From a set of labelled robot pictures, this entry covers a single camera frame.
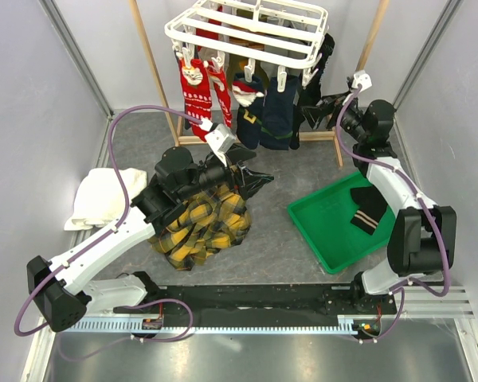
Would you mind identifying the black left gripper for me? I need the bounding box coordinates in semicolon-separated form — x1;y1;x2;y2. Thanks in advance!
177;144;274;201

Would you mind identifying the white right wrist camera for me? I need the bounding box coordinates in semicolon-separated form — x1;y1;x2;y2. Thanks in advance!
347;70;372;92

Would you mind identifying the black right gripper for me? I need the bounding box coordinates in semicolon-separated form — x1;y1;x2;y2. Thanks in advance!
300;91;368;143

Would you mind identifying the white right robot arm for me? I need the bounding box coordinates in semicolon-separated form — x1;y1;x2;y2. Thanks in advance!
300;91;457;314

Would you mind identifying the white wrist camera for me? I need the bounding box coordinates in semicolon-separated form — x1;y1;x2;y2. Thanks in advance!
200;119;236;167
347;70;372;92

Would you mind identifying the olive orange sock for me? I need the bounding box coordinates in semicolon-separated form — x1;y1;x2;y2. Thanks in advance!
225;37;264;88

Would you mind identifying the green plastic tray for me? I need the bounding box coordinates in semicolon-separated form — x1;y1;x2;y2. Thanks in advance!
287;171;395;274

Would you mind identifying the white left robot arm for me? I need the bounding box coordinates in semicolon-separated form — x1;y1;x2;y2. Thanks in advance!
26;144;274;333

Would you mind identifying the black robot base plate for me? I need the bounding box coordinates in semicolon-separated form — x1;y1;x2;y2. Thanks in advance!
113;271;399;331

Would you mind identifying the red candy cane sock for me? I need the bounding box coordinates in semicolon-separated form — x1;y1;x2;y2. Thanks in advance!
206;66;233;128

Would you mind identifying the light blue cable duct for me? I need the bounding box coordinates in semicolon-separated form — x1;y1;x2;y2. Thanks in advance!
66;317;358;335

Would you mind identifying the yellow black plaid cloth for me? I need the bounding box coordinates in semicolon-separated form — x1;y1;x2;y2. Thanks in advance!
148;185;252;271

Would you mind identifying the wooden clothes rack frame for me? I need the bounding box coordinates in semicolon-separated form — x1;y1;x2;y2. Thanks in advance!
127;0;390;168

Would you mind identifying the white plastic clip hanger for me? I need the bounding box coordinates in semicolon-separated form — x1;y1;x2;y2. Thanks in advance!
164;1;329;92

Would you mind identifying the navy santa sock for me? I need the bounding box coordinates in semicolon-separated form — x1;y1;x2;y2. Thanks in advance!
232;72;265;150

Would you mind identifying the white folded towel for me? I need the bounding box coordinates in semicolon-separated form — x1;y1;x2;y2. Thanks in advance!
64;168;125;232

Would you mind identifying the red cat face sock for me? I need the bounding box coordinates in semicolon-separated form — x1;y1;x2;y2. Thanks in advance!
179;58;212;120

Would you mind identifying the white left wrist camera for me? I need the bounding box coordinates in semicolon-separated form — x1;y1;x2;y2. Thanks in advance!
200;119;236;167

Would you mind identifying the navy green stripe sock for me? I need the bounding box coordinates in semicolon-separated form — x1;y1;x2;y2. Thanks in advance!
260;75;299;150

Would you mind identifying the black beige stripe sock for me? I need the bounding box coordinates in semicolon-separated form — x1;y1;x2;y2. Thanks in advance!
350;185;387;236
289;33;335;150

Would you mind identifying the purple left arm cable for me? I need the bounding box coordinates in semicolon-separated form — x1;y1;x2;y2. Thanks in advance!
14;104;208;338

